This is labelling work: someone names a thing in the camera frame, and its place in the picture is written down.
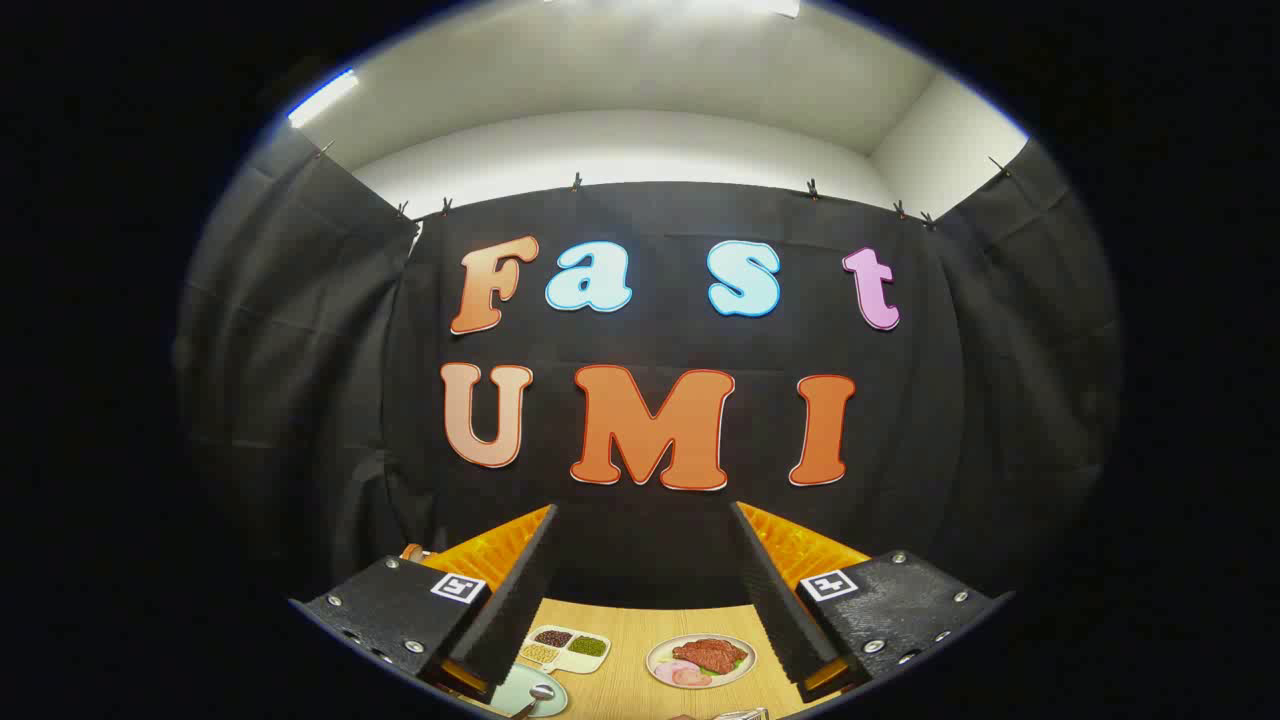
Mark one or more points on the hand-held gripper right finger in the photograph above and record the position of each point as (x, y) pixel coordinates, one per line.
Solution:
(775, 600)

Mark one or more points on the pile of green beans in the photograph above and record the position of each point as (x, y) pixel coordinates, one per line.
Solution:
(588, 646)

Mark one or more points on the cream plate with food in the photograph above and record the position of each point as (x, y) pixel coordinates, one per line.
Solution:
(735, 679)

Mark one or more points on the ceiling light strip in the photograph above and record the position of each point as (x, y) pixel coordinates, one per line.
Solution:
(322, 97)

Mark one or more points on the brown steak piece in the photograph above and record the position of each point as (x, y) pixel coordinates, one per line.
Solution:
(710, 653)

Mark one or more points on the pile of dark beans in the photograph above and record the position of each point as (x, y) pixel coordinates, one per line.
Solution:
(553, 638)

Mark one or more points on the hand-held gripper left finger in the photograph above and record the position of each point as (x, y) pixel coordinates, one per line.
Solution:
(515, 600)

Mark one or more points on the pale pink ham slice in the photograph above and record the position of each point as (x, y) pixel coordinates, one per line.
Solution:
(682, 675)

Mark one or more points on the light blue plate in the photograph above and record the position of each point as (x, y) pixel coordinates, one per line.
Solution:
(512, 696)

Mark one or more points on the pile of yellow soybeans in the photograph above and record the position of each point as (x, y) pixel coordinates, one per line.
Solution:
(540, 653)

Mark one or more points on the green lettuce leaf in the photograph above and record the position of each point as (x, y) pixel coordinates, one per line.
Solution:
(738, 663)

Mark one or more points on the white divided snack tray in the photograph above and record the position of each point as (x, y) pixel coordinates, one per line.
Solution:
(567, 661)

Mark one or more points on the row of small cloth clips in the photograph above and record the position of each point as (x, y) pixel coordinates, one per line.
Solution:
(577, 182)

